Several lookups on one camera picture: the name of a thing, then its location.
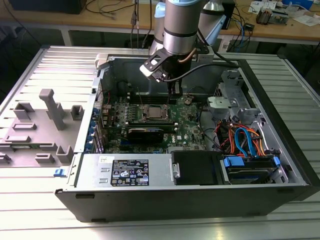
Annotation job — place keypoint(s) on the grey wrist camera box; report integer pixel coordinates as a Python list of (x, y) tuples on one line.
[(206, 57)]

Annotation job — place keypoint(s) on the blue case latch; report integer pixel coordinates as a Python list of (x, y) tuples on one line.
[(59, 172)]

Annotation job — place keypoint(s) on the printed white papers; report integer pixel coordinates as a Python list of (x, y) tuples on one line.
[(262, 4)]

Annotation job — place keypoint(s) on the black RAM stick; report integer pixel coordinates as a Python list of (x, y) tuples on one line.
[(168, 128), (150, 122)]

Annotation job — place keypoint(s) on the copper coil part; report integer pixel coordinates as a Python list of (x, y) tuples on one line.
[(263, 15)]

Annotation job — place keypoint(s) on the hard disk in blue carrier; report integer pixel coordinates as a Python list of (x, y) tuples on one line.
[(250, 172)]

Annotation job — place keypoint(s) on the white label with code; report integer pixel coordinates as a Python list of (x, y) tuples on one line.
[(224, 44)]

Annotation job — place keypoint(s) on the black plastic bay cover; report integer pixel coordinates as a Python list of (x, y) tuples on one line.
[(195, 167)]

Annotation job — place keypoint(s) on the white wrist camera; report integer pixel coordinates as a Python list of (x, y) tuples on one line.
[(150, 66)]

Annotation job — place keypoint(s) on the wooden desk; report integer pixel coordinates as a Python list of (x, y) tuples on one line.
[(50, 17)]

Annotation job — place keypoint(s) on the grey parts rack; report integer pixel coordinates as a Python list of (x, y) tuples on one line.
[(45, 136)]

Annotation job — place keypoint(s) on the black graphics card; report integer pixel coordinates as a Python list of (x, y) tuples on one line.
[(145, 136)]

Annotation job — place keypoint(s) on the small black box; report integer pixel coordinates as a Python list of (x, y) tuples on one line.
[(249, 26)]

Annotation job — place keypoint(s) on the grey electronic device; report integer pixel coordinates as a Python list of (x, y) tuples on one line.
[(281, 17)]

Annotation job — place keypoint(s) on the large black box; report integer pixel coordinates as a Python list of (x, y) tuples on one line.
[(50, 6)]

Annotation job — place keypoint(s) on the white paper sheets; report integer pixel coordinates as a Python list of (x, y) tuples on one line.
[(307, 20)]

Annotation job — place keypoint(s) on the green motherboard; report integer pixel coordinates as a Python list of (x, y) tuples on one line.
[(185, 125)]

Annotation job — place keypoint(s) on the silver power supply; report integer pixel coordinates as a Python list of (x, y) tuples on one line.
[(95, 175)]

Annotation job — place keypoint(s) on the CPU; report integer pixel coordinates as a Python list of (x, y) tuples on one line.
[(155, 111)]

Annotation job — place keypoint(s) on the tall black box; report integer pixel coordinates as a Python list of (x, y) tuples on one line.
[(230, 15)]

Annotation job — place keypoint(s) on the CPU socket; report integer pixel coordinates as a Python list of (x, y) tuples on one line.
[(156, 119)]

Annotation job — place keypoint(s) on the black PC case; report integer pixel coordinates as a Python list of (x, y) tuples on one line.
[(150, 205)]

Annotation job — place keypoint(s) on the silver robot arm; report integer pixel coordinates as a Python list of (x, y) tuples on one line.
[(180, 25)]

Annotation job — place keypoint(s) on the silver metal drive cage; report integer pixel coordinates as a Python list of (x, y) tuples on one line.
[(225, 105)]

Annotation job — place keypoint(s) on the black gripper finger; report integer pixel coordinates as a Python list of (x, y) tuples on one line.
[(174, 87)]

